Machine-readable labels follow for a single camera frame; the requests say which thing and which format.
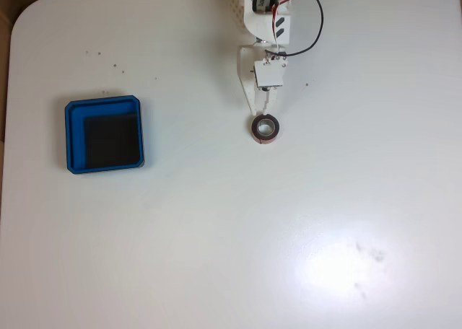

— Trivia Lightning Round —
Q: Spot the blue square box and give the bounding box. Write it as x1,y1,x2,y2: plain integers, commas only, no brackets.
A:
64,95,146,176

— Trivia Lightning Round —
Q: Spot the black square pad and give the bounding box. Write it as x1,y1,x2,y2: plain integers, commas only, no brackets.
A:
84,113,142,166

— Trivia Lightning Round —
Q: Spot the black cable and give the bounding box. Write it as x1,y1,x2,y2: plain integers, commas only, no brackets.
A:
266,0,325,57

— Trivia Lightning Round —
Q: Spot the red tape roll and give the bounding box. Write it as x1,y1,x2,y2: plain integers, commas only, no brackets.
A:
250,114,282,145

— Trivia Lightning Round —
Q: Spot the red and white servo wire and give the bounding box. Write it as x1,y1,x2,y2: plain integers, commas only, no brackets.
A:
270,0,307,61

